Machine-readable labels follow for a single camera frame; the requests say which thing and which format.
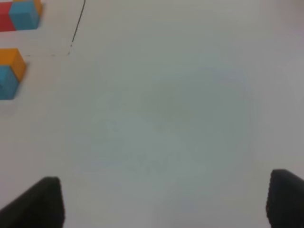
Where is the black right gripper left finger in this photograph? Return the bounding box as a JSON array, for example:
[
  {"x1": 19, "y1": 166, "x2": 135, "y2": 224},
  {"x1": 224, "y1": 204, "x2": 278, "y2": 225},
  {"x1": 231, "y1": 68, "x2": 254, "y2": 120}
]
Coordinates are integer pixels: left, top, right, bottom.
[{"x1": 0, "y1": 177, "x2": 65, "y2": 228}]

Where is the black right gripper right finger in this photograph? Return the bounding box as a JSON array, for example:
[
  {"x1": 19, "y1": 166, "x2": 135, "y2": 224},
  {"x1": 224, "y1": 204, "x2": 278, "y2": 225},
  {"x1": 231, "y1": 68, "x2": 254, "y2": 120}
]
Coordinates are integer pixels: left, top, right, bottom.
[{"x1": 266, "y1": 169, "x2": 304, "y2": 228}]

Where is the red template cube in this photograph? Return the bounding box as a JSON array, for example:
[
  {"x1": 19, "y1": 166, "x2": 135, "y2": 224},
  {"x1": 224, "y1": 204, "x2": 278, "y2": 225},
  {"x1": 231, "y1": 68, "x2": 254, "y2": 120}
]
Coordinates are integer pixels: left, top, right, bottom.
[{"x1": 0, "y1": 2, "x2": 16, "y2": 32}]

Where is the blue template cube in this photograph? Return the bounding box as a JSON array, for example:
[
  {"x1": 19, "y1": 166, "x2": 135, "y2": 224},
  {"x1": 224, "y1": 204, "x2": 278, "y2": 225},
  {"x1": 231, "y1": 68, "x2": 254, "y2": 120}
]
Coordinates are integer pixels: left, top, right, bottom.
[{"x1": 9, "y1": 0, "x2": 40, "y2": 30}]

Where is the orange template cube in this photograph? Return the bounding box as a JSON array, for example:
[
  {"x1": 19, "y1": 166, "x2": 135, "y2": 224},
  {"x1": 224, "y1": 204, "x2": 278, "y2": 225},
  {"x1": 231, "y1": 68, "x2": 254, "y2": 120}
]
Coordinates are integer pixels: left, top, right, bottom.
[{"x1": 13, "y1": 0, "x2": 43, "y2": 17}]

